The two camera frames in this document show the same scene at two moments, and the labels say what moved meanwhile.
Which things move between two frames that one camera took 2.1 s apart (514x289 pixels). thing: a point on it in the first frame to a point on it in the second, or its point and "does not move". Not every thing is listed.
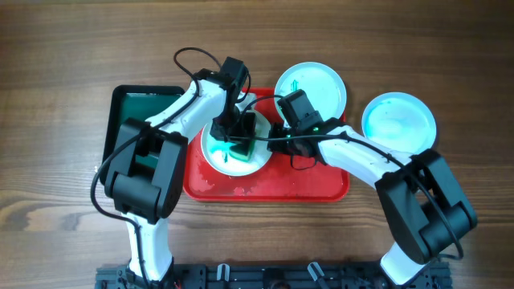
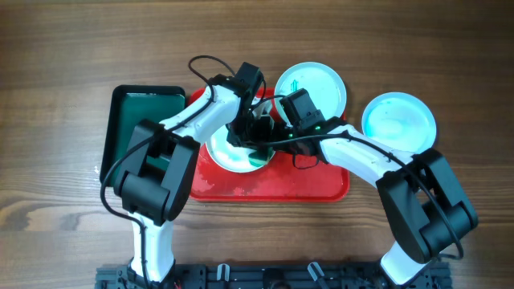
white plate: [324, 86] does not move
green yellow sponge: [242, 151] to [259, 159]
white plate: [401, 122] does not move
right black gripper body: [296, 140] does not move
